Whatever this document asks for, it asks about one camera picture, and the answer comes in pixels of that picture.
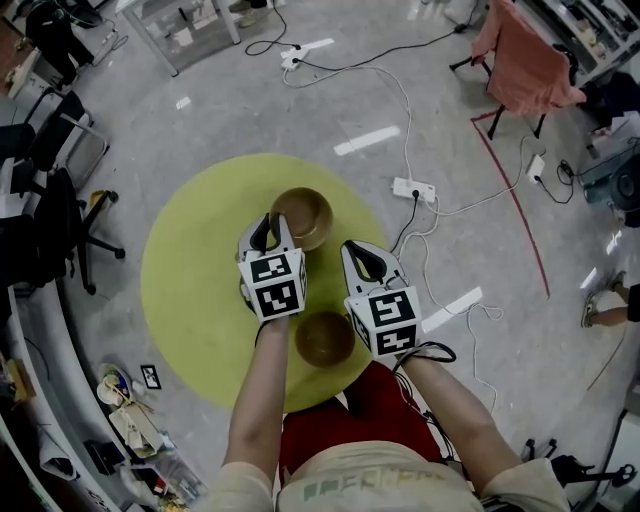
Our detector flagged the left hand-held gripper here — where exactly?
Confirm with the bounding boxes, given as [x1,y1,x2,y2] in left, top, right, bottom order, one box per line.
[237,213,307,322]

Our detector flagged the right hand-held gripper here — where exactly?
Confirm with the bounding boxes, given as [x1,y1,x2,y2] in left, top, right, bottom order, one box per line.
[342,239,423,359]

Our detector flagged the person's right forearm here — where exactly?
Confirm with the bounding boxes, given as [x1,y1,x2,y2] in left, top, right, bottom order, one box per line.
[399,349,524,489]

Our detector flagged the person's left forearm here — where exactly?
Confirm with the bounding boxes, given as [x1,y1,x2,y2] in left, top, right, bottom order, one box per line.
[222,315,291,474]

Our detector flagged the round table with yellow-green cloth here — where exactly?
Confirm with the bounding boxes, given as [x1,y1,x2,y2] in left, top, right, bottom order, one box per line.
[140,153,389,414]

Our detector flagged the person's red trousers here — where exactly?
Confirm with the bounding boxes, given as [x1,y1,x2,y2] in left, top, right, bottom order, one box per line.
[278,360,444,474]

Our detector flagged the red floor tape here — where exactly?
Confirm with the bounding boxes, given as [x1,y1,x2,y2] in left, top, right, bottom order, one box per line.
[470,112,551,300]

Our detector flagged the colourful plate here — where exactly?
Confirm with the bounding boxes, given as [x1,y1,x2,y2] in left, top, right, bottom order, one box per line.
[99,363,134,401]

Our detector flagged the black swivel office chair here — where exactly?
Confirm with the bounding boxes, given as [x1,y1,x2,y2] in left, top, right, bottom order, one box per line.
[0,167,126,296]

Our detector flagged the person's beige shirt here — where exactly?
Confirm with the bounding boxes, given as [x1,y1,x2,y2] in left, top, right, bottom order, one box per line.
[194,442,571,512]

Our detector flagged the white rectangular table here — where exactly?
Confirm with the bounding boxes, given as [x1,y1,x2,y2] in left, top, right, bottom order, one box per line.
[115,0,242,77]

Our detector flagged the white paper cup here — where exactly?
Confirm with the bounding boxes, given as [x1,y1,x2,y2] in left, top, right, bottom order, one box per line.
[97,382,124,407]

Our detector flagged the beige box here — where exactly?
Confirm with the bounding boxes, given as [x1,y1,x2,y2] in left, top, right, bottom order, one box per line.
[108,402,164,459]

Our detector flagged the pink cloth covered chair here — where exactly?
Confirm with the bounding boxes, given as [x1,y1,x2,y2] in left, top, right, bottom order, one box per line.
[449,0,587,141]

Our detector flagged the curved white desk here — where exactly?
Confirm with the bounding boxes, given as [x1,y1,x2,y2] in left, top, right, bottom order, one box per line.
[0,279,126,512]

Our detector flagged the black box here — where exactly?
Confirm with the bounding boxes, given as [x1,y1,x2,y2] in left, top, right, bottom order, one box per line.
[82,438,126,476]

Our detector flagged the cardboard box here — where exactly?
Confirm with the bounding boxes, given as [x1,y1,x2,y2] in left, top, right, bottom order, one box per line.
[4,357,36,404]

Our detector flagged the dark blue chair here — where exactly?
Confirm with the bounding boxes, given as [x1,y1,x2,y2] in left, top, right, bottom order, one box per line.
[582,72,640,134]

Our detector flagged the white storage rack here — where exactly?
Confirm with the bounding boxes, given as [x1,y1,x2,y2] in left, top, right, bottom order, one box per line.
[519,0,640,86]

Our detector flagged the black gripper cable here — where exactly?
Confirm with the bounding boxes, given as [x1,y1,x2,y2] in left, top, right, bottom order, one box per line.
[391,341,457,374]

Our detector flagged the black metal-frame armchair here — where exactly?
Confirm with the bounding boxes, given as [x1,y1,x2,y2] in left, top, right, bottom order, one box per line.
[0,87,110,191]

